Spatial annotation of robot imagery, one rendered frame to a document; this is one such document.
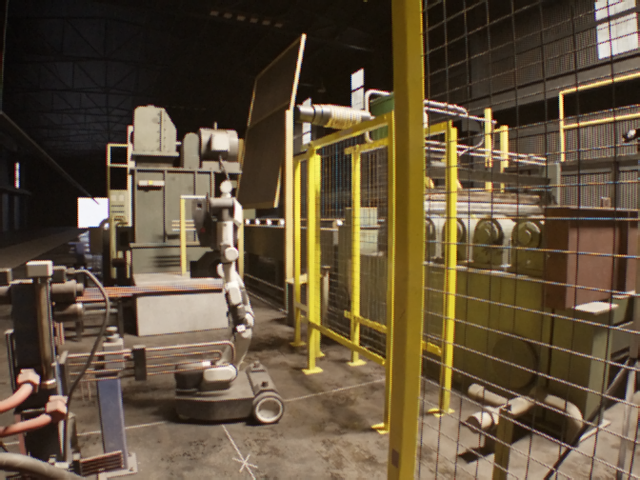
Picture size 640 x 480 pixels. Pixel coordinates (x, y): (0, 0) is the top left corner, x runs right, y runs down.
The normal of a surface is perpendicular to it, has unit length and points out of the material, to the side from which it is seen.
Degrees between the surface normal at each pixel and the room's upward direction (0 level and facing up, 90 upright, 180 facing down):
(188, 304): 90
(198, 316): 90
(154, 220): 90
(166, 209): 90
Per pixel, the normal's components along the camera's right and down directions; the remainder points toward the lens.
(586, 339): -0.89, 0.03
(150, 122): 0.46, 0.05
